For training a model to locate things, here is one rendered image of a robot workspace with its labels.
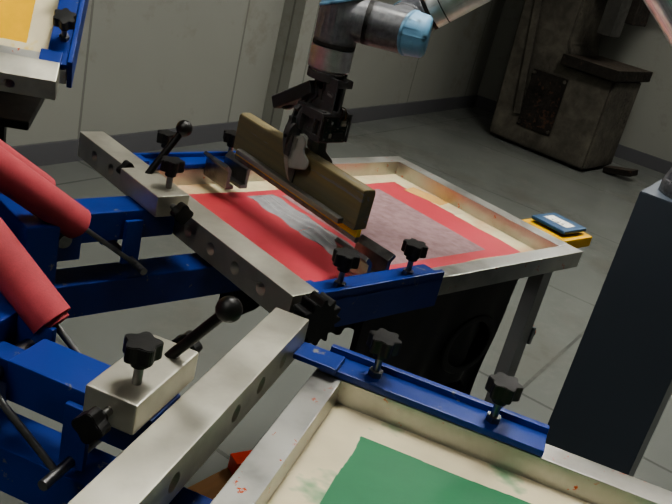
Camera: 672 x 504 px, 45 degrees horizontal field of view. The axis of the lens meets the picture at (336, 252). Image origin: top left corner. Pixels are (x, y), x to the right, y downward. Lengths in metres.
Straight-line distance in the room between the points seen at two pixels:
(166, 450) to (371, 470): 0.28
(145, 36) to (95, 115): 0.51
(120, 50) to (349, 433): 3.75
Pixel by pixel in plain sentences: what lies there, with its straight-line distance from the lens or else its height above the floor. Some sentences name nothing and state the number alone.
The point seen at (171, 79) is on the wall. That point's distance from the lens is 4.92.
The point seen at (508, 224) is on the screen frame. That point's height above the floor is 0.98.
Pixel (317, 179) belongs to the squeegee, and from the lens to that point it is 1.45.
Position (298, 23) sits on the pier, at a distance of 5.45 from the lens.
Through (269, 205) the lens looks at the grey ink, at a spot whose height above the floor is 0.96.
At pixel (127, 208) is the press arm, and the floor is 1.04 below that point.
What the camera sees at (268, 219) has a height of 0.95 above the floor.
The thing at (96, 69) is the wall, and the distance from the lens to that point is 4.52.
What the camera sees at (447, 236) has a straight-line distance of 1.77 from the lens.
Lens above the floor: 1.54
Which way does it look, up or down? 22 degrees down
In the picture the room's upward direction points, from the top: 14 degrees clockwise
